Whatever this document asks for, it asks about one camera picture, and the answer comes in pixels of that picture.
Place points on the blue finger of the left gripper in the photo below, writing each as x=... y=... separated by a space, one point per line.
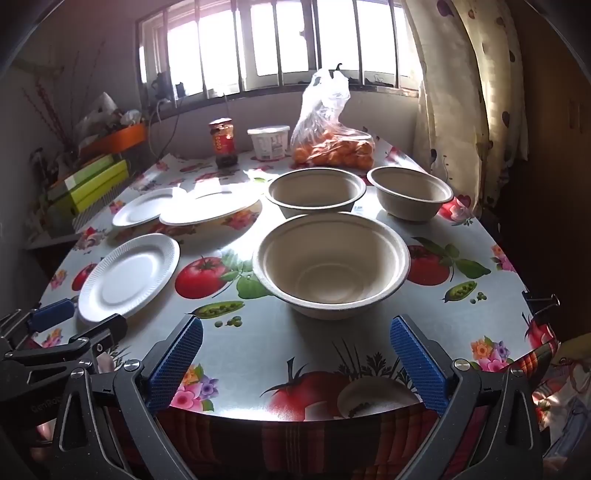
x=113 y=328
x=44 y=318

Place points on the lime green box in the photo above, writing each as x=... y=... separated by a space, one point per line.
x=85 y=195

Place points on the red label sauce jar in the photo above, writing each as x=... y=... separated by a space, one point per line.
x=223 y=140

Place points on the cream patterned curtain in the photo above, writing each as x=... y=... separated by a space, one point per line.
x=471 y=121

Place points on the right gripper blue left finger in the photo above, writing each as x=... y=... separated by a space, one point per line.
x=167 y=362

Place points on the large paper bowl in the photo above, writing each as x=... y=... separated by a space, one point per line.
x=332 y=266

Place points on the white green flat box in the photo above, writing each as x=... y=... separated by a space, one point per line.
x=88 y=171

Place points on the white foam plate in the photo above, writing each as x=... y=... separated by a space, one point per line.
x=146 y=207
x=128 y=278
x=191 y=208

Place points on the plastic bag of oranges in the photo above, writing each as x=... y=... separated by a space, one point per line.
x=319 y=138

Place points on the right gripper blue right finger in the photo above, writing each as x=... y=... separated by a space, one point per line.
x=426 y=363

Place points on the white plastic tub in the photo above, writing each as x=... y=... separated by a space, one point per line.
x=269 y=143

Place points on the window with metal bars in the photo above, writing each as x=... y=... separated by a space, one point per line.
x=195 y=51

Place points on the black binder clip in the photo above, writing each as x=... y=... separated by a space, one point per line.
x=541 y=304

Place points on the orange basin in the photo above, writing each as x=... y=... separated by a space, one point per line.
x=116 y=142

